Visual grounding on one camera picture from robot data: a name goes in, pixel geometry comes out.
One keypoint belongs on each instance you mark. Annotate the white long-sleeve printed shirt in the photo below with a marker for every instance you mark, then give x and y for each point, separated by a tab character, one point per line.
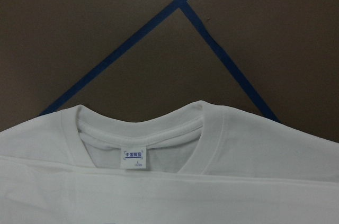
202	163

